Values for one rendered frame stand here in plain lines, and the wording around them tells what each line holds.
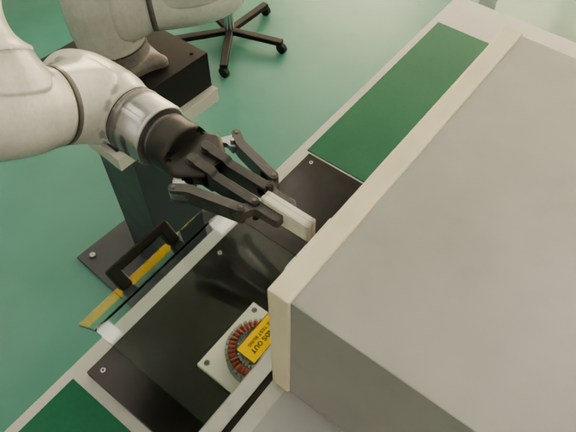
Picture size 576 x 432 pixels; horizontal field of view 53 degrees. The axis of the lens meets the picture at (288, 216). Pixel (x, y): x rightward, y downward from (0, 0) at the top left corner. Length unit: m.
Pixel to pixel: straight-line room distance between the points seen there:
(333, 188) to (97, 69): 0.61
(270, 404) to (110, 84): 0.44
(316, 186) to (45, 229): 1.29
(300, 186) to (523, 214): 0.75
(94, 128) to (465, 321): 0.51
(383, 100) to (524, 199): 0.94
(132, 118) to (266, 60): 2.04
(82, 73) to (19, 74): 0.10
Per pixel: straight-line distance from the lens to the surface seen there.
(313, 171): 1.26
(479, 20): 1.78
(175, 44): 1.48
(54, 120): 0.73
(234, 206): 0.67
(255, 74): 2.69
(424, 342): 0.46
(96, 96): 0.77
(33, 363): 2.02
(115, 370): 1.06
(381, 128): 1.39
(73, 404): 1.09
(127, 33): 1.33
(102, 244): 2.15
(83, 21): 1.32
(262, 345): 0.72
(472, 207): 0.53
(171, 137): 0.72
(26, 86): 0.71
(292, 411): 0.64
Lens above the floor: 1.72
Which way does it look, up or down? 54 degrees down
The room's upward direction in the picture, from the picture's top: straight up
